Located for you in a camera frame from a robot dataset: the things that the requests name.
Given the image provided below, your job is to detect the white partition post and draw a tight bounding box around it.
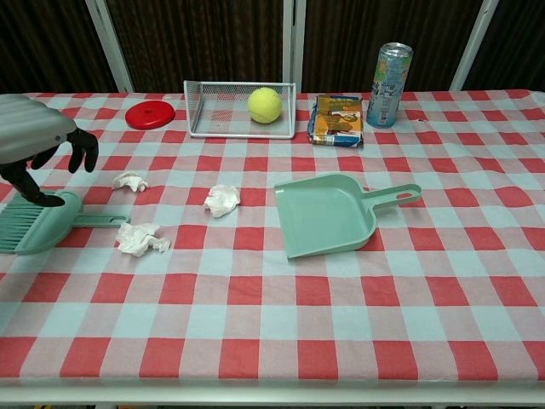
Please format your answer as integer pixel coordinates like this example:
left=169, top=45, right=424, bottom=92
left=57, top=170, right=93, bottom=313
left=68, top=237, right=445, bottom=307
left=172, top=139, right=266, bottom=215
left=449, top=0, right=499, bottom=91
left=84, top=0, right=135, bottom=93
left=280, top=0, right=307, bottom=93

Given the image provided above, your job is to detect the teal hand broom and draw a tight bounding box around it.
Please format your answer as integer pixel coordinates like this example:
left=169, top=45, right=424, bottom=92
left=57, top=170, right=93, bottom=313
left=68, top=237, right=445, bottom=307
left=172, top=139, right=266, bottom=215
left=0, top=190, right=131, bottom=256

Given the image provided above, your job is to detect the tall light blue drink can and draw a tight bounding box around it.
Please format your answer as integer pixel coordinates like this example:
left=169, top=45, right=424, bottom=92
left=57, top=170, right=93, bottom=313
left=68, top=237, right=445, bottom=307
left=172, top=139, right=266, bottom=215
left=366, top=42, right=415, bottom=129

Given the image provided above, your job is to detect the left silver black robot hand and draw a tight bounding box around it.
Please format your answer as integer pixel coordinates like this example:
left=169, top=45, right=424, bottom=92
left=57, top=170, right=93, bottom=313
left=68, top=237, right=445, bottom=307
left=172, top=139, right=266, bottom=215
left=0, top=93, right=100, bottom=209

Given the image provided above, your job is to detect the white paper wad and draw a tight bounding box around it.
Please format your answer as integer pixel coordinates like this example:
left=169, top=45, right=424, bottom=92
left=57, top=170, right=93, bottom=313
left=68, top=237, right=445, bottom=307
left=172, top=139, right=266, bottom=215
left=117, top=222, right=172, bottom=256
left=203, top=183, right=242, bottom=219
left=111, top=170, right=152, bottom=193

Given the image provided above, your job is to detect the yellow tennis ball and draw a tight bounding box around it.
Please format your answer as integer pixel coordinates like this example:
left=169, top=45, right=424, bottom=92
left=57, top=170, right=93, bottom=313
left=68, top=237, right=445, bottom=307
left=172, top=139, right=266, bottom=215
left=248, top=87, right=284, bottom=124

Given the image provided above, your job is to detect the teal plastic dustpan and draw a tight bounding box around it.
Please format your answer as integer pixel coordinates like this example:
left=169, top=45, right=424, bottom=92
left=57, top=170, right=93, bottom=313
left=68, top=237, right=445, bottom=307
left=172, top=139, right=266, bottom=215
left=273, top=173, right=422, bottom=261

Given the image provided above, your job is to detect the clear plastic tray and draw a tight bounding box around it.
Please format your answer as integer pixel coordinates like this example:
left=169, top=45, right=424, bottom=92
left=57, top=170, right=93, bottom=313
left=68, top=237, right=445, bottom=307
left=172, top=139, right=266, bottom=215
left=183, top=80, right=297, bottom=140

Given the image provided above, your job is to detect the orange snack packet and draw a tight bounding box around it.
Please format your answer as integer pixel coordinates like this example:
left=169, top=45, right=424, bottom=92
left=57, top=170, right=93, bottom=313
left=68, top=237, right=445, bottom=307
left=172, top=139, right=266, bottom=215
left=307, top=94, right=365, bottom=150

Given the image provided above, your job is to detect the red white checkered tablecloth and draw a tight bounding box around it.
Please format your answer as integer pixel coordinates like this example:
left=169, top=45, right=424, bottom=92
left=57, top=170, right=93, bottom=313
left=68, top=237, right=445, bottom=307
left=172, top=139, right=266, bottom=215
left=0, top=89, right=545, bottom=383

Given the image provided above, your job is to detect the red round plastic lid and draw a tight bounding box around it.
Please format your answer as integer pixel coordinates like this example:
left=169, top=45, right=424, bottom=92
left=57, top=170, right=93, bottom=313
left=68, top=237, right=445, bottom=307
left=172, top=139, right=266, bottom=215
left=124, top=101, right=176, bottom=130

